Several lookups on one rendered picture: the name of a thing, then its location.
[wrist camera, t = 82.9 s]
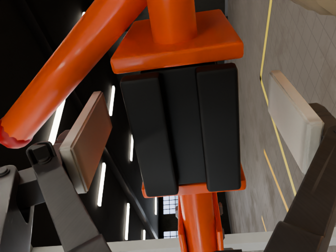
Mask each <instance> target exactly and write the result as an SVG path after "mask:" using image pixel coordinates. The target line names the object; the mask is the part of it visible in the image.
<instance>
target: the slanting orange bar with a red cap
mask: <svg viewBox="0 0 336 252"><path fill-rule="evenodd" d="M146 6H147V0H94V1H93V3H92V4H91V5H90V7H89V8H88V9H87V10H86V12H85V13H84V14H83V16H82V17H81V18H80V19H79V21H78V22H77V23H76V25H75V26H74V27H73V28H72V30H71V31H70V32H69V34H68V35H67V36H66V37H65V39H64V40H63V41H62V43H61V44H60V45H59V46H58V48H57V49H56V50H55V52H54V53H53V54H52V55H51V57H50V58H49V59H48V60H47V62H46V63H45V64H44V66H43V67H42V68H41V69H40V71H39V72H38V73H37V75H36V76H35V77H34V78H33V80H32V81H31V82H30V84H29V85H28V86H27V87H26V89H25V90H24V91H23V93H22V94H21V95H20V96H19V98H18V99H17V100H16V102H15V103H14V104H13V105H12V107H11V108H10V109H9V111H8V112H7V113H6V114H5V116H4V117H2V118H1V119H0V144H2V145H4V146H5V147H7V148H11V149H19V148H22V147H25V146H26V145H27V144H28V143H29V142H30V141H31V140H32V139H33V137H34V135H35V134H36V133H37V131H38V130H39V129H40V128H41V127H42V126H43V125H44V123H45V122H46V121H47V120H48V119H49V118H50V116H51V115H52V114H53V113H54V112H55V111H56V110H57V108H58V107H59V106H60V105H61V104H62V103H63V102H64V100H65V99H66V98H67V97H68V96H69V95H70V94H71V92H72V91H73V90H74V89H75V88H76V87H77V86H78V84H79V83H80V82H81V81H82V80H83V79H84V78H85V76H86V75H87V74H88V73H89V72H90V71H91V69H92V68H93V67H94V66H95V65H96V64H97V63H98V61H99V60H100V59H101V58H102V57H103V56H104V55H105V53H106V52H107V51H108V50H109V49H110V48H111V47H112V45H113V44H114V43H115V42H116V41H117V40H118V39H119V37H120V36H121V35H122V34H123V33H124V32H125V31H126V29H127V28H128V27H129V26H130V25H131V24H132V22H133V21H134V20H135V19H136V18H137V17H138V16H139V14H140V13H141V12H142V11H143V10H144V9H145V8H146Z"/></svg>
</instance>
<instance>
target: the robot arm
mask: <svg viewBox="0 0 336 252"><path fill-rule="evenodd" d="M268 112H269V114H270V116H271V117H272V119H273V121H274V123H275V125H276V126H277V128H278V130H279V132H280V134H281V136H282V137H283V139H284V141H285V143H286V145H287V146H288V148H289V150H290V152H291V154H292V155H293V157H294V159H295V161H296V163H297V165H298V166H299V168H300V170H301V172H302V173H304V174H305V176H304V178H303V180H302V183H301V185H300V187H299V189H298V191H297V193H296V195H295V197H294V199H293V201H292V204H291V206H290V208H289V210H288V212H287V214H286V216H285V218H284V220H283V221H279V222H278V223H277V225H276V227H275V229H274V231H273V233H272V235H271V237H270V239H269V241H268V243H267V245H266V247H265V249H264V251H263V252H327V251H328V247H329V244H330V241H331V238H332V234H333V231H334V228H335V224H336V119H335V117H334V116H333V115H332V114H331V113H330V112H329V111H328V110H327V109H326V108H325V107H324V106H323V105H321V104H319V103H317V102H316V103H307V102H306V101H305V99H304V98H303V97H302V96H301V95H300V93H299V92H298V91H297V90H296V89H295V87H294V86H293V85H292V84H291V83H290V82H289V80H288V79H287V78H286V77H285V76H284V74H283V73H282V72H281V71H280V70H272V71H271V72H269V80H268ZM112 128H113V127H112V123H111V119H110V115H109V112H108V108H107V104H106V100H105V97H104V93H103V92H101V91H94V92H93V94H92V95H91V97H90V98H89V100H88V102H87V103H86V105H85V107H84V108H83V110H82V111H81V113H80V115H79V116H78V118H77V120H76V121H75V123H74V125H73V126H72V128H71V129H69V130H65V131H64V132H62V133H61V134H60V135H59V136H58V138H57V139H56V141H55V142H54V144H52V143H51V142H50V141H40V142H37V143H35V144H33V145H31V146H30V147H28V148H27V150H26V155H27V157H28V159H29V161H30V164H31V166H32V167H30V168H27V169H24V170H20V171H18V170H17V168H16V166H14V165H5V166H3V167H0V252H30V247H31V237H32V227H33V217H34V207H35V205H38V204H41V203H44V202H45V203H46V205H47V208H48V210H49V213H50V216H51V218H52V221H53V224H54V226H55V229H56V232H57V234H58V237H59V239H60V242H61V245H62V247H63V250H64V252H112V251H111V249H110V247H109V245H108V244H107V242H106V240H105V238H104V237H103V235H102V234H100V233H99V231H98V229H97V227H96V226H95V224H94V222H93V220H92V218H91V217H90V215H89V213H88V211H87V209H86V208H85V206H84V204H83V202H82V200H81V198H80V197H79V195H78V194H84V193H87V192H88V191H89V188H90V185H91V183H92V180H93V178H94V175H95V172H96V170H97V167H98V164H99V162H100V159H101V156H102V154H103V151H104V149H105V146H106V143H107V141H108V138H109V135H110V133H111V130H112Z"/></svg>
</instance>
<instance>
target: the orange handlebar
mask: <svg viewBox="0 0 336 252"><path fill-rule="evenodd" d="M146 1H147V7H148V13H149V19H150V25H151V32H152V38H153V42H154V43H156V44H161V45H169V44H178V43H183V42H187V41H190V40H193V39H194V38H196V37H197V36H198V33H197V22H196V11H195V1H194V0H146ZM222 214H223V206H222V203H221V202H219V203H218V197H217V193H216V192H211V193H199V194H187V195H178V205H177V206H176V207H175V216H176V218H178V239H179V244H180V250H181V252H214V251H224V241H223V240H224V239H225V232H224V229H223V228H222V223H221V217H220V216H221V215H222Z"/></svg>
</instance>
